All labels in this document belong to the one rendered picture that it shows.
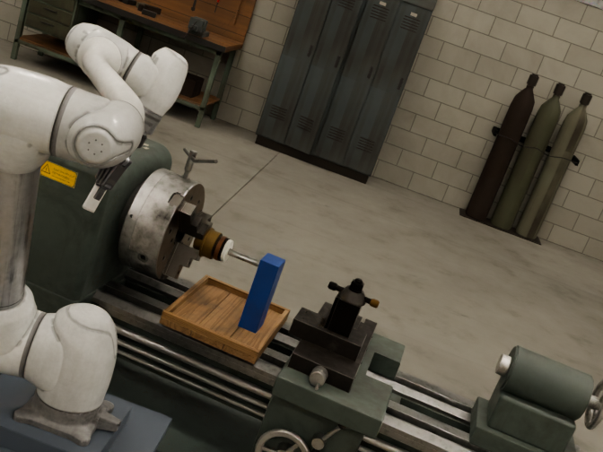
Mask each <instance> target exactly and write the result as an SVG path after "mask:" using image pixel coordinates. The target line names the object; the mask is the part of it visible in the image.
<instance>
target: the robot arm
mask: <svg viewBox="0 0 603 452"><path fill-rule="evenodd" d="M65 44H66V51H67V53H68V55H69V56H70V57H71V58H72V59H73V60H74V61H75V62H76V63H77V64H78V65H79V66H80V67H81V69H82V71H83V72H84V73H85V74H86V75H87V76H88V77H89V79H90V80H91V82H92V83H93V85H94V86H95V87H96V89H97V90H98V92H99V93H100V95H101V96H102V97H101V96H98V95H96V94H93V93H90V92H88V91H84V90H82V89H79V88H76V87H74V86H72V85H69V84H66V83H63V82H61V81H59V80H58V79H56V78H53V77H50V76H47V75H44V74H40V73H37V72H33V71H31V70H27V69H24V68H20V67H17V66H12V65H0V373H2V374H5V375H10V376H16V377H19V378H25V379H26V380H28V381H29V382H30V383H32V385H34V386H35V387H36V391H35V393H34V396H33V397H32V398H31V399H30V400H29V401H28V402H27V403H26V404H25V405H24V406H23V407H21V408H19V409H17V410H16V411H15V412H14V414H13V419H14V420H15V421H16V422H20V423H25V424H29V425H31V426H34V427H37V428H39V429H42V430H45V431H48V432H50V433H53V434H56V435H58V436H60V437H63V438H65V439H69V440H71V441H73V442H74V443H75V444H77V445H78V446H82V447H85V446H88V445H89V443H90V440H91V436H92V434H93V433H94V432H95V431H96V429H100V430H109V431H117V430H118V426H120V423H121V420H120V419H118V418H116V417H115V416H113V415H111V414H110V413H112V412H113V408H114V404H113V403H112V402H110V401H107V400H103V399H104V396H105V395H106V392H107V390H108V388H109V383H110V381H111V378H112V374H113V371H114V368H115V363H116V358H117V352H118V337H117V330H116V326H115V323H114V321H113V319H112V318H111V316H110V315H109V313H108V312H107V311H106V310H104V309H102V308H101V307H98V306H96V305H93V304H90V303H74V304H70V305H67V306H65V307H62V308H61V309H59V310H58V312H57V313H46V312H43V311H40V310H37V305H36V303H35V300H34V297H33V294H32V291H31V289H30V288H29V287H28V286H27V285H26V284H25V281H26V274H27V267H28V261H29V254H30V247H31V234H32V228H33V221H34V214H35V208H36V201H37V194H38V187H39V174H40V168H41V166H42V165H43V164H44V163H45V162H46V161H47V160H48V158H49V156H50V155H51V156H55V157H58V158H61V159H64V160H68V161H74V162H78V163H80V164H82V165H84V166H86V167H89V168H94V169H99V170H98V172H97V174H96V176H95V178H96V182H95V185H94V187H93V188H92V191H91V192H90V194H89V195H88V197H87V198H86V200H85V202H84V204H83V209H85V210H87V211H90V212H92V213H94V212H95V210H96V208H97V206H98V205H99V203H100V201H101V199H102V198H103V196H104V195H105V193H106V191H107V190H111V189H112V188H113V187H114V186H115V185H116V183H117V182H118V180H119V179H120V177H121V176H122V174H123V173H124V172H125V170H126V169H127V168H128V167H129V166H130V165H131V163H132V161H131V160H130V159H129V158H130V156H131V154H132V153H133V152H134V151H135V150H136V148H142V146H143V144H144V142H145V140H146V138H147V135H146V134H148V135H152V134H153V132H154V130H155V129H156V127H157V126H158V124H159V123H160V121H161V120H162V117H163V115H164V114H165V113H166V112H167V111H168V110H169V109H170V108H171V107H172V105H173V104H174V102H175V101H176V99H177V98H178V96H179V94H180V91H181V89H182V86H183V84H184V82H185V79H186V76H187V73H188V62H187V60H186V59H185V58H184V57H183V56H182V55H180V54H179V53H177V52H175V51H173V50H171V49H169V48H166V47H165V48H161V49H159V50H157V51H155V52H154V53H153V55H152V56H147V55H146V54H144V53H142V52H140V51H139V50H137V49H136V48H134V47H133V46H132V45H131V44H129V43H128V42H126V41H125V40H123V39H122V38H120V37H119V36H117V35H116V34H114V33H112V32H110V31H108V30H106V29H104V28H102V27H101V26H98V25H94V24H90V23H80V24H76V25H75V26H74V27H73V28H72V29H71V30H70V31H69V32H68V34H67V36H66V42H65Z"/></svg>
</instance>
